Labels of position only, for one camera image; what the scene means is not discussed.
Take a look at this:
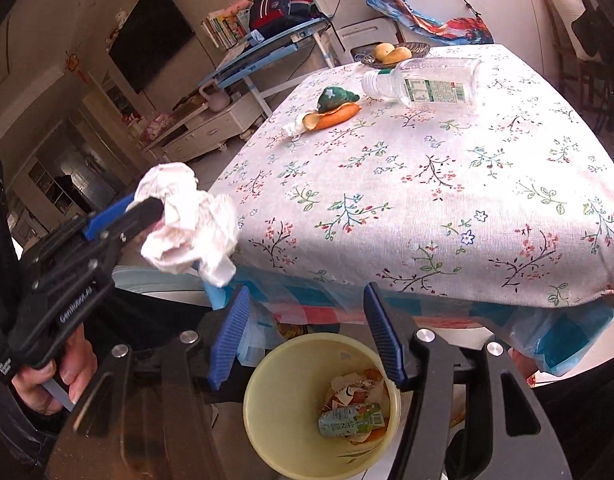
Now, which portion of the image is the pink kettlebell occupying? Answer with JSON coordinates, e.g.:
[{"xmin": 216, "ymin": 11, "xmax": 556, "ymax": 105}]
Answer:
[{"xmin": 199, "ymin": 85, "xmax": 233, "ymax": 113}]

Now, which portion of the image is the row of books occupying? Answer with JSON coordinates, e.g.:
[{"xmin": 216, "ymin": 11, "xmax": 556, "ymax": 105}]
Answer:
[{"xmin": 202, "ymin": 10, "xmax": 249, "ymax": 52}]

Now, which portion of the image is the green crumpled wrapper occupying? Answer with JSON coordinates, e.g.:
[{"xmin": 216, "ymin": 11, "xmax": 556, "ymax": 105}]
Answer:
[{"xmin": 317, "ymin": 87, "xmax": 360, "ymax": 111}]

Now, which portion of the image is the clear plastic bottle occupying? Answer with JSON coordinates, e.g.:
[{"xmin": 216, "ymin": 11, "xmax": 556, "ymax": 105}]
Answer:
[{"xmin": 362, "ymin": 57, "xmax": 483, "ymax": 108}]

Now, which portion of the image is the white tissue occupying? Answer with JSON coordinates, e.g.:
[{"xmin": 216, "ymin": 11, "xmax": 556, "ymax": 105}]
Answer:
[{"xmin": 134, "ymin": 162, "xmax": 240, "ymax": 288}]

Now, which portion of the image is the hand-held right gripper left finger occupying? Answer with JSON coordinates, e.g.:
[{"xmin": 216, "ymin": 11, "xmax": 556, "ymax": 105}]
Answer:
[{"xmin": 46, "ymin": 285, "xmax": 251, "ymax": 480}]

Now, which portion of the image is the person's left hand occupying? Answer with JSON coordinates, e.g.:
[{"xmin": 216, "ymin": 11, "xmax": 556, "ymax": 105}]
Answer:
[{"xmin": 11, "ymin": 324, "xmax": 98, "ymax": 417}]

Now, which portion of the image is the yellow plastic bin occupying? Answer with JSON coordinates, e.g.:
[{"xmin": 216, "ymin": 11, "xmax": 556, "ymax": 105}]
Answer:
[{"xmin": 243, "ymin": 332, "xmax": 403, "ymax": 471}]

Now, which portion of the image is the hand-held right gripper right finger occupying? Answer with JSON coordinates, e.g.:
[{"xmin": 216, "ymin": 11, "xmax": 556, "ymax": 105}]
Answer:
[{"xmin": 363, "ymin": 282, "xmax": 573, "ymax": 480}]

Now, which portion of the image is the white box appliance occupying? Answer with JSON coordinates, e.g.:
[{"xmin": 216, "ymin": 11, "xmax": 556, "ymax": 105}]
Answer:
[{"xmin": 334, "ymin": 17, "xmax": 399, "ymax": 64}]

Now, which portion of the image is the checked plastic table cover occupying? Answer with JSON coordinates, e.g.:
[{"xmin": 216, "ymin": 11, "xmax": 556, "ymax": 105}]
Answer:
[{"xmin": 202, "ymin": 265, "xmax": 614, "ymax": 377}]

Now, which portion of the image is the person's left forearm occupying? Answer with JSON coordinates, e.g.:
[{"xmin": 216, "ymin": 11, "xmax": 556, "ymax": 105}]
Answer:
[{"xmin": 0, "ymin": 375, "xmax": 62, "ymax": 480}]

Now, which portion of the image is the black television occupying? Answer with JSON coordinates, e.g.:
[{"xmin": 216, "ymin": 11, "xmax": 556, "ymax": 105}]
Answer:
[{"xmin": 108, "ymin": 0, "xmax": 196, "ymax": 94}]

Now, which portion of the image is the orange peel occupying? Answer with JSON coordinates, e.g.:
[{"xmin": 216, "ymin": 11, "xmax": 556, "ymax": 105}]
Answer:
[{"xmin": 302, "ymin": 102, "xmax": 363, "ymax": 131}]

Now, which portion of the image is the black chair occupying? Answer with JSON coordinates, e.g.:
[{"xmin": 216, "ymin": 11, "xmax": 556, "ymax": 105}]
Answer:
[{"xmin": 552, "ymin": 0, "xmax": 614, "ymax": 161}]

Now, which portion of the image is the small drink carton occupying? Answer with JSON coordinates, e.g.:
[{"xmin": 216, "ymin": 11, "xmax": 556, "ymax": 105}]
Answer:
[{"xmin": 318, "ymin": 402, "xmax": 385, "ymax": 438}]

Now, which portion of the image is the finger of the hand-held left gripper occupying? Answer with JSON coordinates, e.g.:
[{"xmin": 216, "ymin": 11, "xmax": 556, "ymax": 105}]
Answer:
[
  {"xmin": 83, "ymin": 195, "xmax": 148, "ymax": 242},
  {"xmin": 98, "ymin": 197, "xmax": 164, "ymax": 267}
]

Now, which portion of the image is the cream tv cabinet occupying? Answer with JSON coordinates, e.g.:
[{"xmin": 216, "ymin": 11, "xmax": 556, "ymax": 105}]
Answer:
[{"xmin": 142, "ymin": 92, "xmax": 265, "ymax": 162}]

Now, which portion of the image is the dark striped backpack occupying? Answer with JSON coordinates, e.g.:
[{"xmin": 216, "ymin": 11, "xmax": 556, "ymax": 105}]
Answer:
[{"xmin": 249, "ymin": 0, "xmax": 324, "ymax": 36}]

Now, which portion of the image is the blue study desk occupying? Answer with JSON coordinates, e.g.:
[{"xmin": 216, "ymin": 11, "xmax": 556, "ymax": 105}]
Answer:
[{"xmin": 197, "ymin": 17, "xmax": 334, "ymax": 117}]

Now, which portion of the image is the floral tablecloth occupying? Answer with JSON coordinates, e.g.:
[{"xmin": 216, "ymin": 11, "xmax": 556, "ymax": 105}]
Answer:
[{"xmin": 207, "ymin": 42, "xmax": 614, "ymax": 308}]

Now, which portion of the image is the crumpled snack wrapper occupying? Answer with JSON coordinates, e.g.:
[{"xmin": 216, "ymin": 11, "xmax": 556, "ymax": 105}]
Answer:
[{"xmin": 329, "ymin": 370, "xmax": 388, "ymax": 411}]

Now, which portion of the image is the woven fruit plate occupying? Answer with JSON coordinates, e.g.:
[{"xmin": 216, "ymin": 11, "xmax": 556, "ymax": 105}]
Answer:
[{"xmin": 361, "ymin": 41, "xmax": 431, "ymax": 68}]

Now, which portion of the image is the white hanging bag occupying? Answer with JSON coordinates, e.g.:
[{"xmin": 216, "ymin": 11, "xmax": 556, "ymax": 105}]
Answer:
[{"xmin": 526, "ymin": 0, "xmax": 588, "ymax": 61}]

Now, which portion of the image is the colourful printed cloth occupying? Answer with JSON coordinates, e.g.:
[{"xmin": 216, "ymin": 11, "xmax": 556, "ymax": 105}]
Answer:
[{"xmin": 367, "ymin": 0, "xmax": 494, "ymax": 44}]

